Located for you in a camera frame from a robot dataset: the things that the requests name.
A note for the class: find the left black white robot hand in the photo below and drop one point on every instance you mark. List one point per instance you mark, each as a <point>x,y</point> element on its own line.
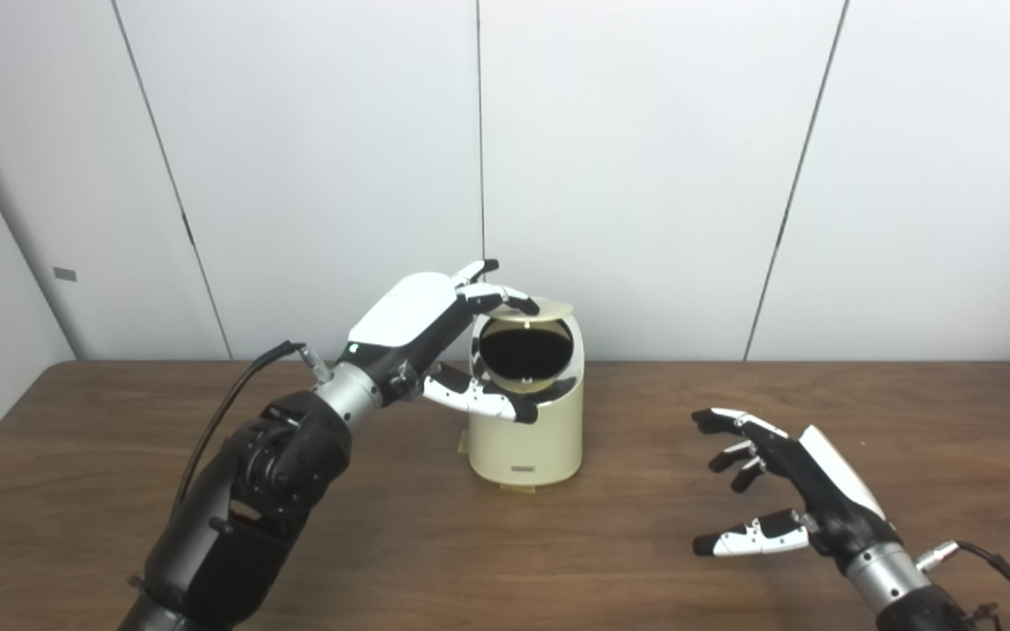
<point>408,320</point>

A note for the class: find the small grey wall label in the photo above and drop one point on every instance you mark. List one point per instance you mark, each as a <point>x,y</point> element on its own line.
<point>65,274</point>

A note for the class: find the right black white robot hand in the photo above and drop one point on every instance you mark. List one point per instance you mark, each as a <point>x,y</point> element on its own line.
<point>829,491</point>

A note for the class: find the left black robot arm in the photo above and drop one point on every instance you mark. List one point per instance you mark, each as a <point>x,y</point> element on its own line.
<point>251,499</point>

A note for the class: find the cream-colored bin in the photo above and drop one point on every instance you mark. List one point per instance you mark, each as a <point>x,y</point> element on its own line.
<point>527,429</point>

